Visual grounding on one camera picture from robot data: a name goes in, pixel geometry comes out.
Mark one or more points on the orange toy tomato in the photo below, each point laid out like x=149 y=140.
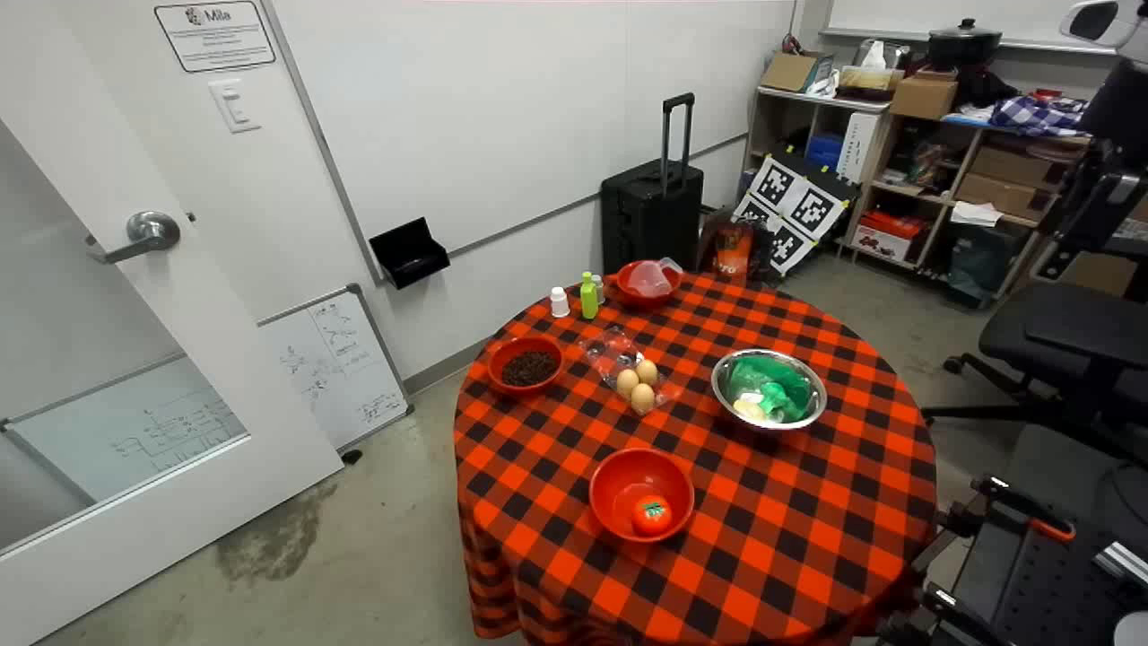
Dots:
x=650 y=514

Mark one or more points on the clear egg carton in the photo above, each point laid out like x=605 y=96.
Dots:
x=620 y=368

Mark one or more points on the red black plaid tablecloth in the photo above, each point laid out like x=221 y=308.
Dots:
x=793 y=537

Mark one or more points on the wooden storage shelf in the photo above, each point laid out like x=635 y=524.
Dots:
x=952 y=183

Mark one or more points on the fiducial marker board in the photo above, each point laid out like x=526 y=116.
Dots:
x=798 y=205

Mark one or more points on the red bowl with plastic bag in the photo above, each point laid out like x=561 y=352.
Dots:
x=645 y=282

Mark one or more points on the small whiteboard on floor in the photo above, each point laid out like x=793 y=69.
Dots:
x=338 y=364

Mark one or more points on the silver door handle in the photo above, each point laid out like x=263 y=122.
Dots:
x=143 y=234

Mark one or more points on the door notice sign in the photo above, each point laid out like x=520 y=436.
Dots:
x=213 y=38

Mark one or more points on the white door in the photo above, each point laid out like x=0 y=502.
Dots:
x=140 y=409

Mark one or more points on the black office chair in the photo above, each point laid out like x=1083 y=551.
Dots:
x=1069 y=357

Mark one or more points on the red bowl with tomato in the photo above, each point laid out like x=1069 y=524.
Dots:
x=620 y=477

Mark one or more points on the green plastic bottle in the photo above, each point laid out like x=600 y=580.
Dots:
x=590 y=296

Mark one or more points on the black rolling suitcase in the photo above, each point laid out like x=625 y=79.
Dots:
x=653 y=209

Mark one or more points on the small white bottle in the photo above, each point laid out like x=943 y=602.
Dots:
x=557 y=301

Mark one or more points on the beige egg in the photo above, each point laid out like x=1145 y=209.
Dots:
x=751 y=409

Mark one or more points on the silver metal basin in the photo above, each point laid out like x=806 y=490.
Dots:
x=718 y=384

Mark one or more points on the red bowl with dark contents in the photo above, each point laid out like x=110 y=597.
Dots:
x=526 y=364

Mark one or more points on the green toy broccoli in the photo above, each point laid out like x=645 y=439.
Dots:
x=775 y=384

